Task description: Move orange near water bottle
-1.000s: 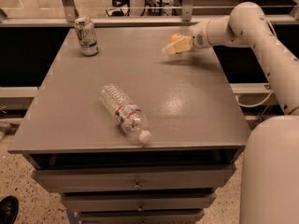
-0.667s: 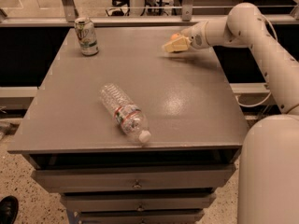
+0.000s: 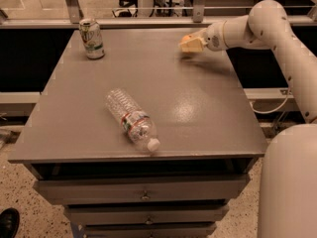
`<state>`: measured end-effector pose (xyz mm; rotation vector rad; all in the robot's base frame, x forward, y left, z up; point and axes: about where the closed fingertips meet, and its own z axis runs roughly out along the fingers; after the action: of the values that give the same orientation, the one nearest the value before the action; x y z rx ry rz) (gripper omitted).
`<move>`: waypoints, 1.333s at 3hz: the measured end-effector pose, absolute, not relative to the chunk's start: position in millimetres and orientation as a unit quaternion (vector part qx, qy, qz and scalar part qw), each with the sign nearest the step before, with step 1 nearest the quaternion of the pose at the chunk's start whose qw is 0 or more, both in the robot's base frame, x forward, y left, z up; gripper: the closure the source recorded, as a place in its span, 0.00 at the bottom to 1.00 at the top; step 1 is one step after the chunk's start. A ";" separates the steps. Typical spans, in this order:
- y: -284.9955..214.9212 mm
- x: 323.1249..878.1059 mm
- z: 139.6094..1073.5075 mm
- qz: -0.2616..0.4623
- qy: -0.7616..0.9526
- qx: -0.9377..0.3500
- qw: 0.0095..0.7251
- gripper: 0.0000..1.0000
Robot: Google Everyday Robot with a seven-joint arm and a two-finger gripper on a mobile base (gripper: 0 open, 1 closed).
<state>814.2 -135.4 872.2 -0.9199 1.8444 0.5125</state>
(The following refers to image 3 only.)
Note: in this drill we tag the green white soda can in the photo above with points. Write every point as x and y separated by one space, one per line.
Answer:
92 39

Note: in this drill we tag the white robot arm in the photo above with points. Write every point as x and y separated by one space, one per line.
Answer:
288 186

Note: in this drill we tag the clear plastic water bottle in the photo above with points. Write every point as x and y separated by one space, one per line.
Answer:
133 119

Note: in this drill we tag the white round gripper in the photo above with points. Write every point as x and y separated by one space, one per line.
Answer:
214 38

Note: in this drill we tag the black shoe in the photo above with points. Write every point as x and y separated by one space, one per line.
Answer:
9 223

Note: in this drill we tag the orange fruit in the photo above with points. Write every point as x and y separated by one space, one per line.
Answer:
186 38

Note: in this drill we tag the black office chair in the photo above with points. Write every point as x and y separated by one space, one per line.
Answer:
126 9

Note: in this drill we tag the grey drawer cabinet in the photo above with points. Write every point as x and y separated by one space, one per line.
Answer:
83 161

